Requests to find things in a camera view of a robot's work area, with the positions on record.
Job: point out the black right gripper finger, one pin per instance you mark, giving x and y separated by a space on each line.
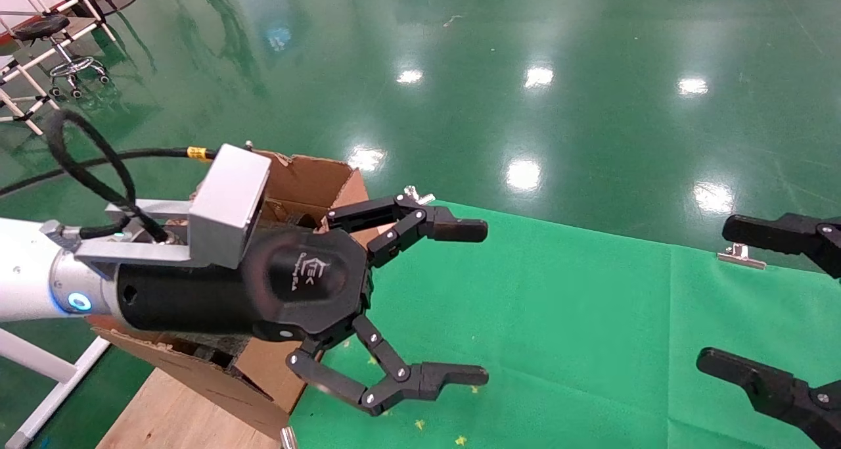
782 233
782 396

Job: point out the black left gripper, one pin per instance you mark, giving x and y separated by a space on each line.
302 284

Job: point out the large open brown carton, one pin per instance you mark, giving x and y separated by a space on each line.
309 179

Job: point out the green cloth mat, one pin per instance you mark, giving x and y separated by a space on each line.
591 317

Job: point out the black foam insert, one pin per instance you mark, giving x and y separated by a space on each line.
220 352
302 220

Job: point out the black wheeled stool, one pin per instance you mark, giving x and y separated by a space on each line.
41 27

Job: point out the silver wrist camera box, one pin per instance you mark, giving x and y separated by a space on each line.
227 199

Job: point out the white table leg frame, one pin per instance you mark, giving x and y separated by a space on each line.
33 357

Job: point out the white pipe frame rack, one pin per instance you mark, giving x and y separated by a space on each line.
29 74

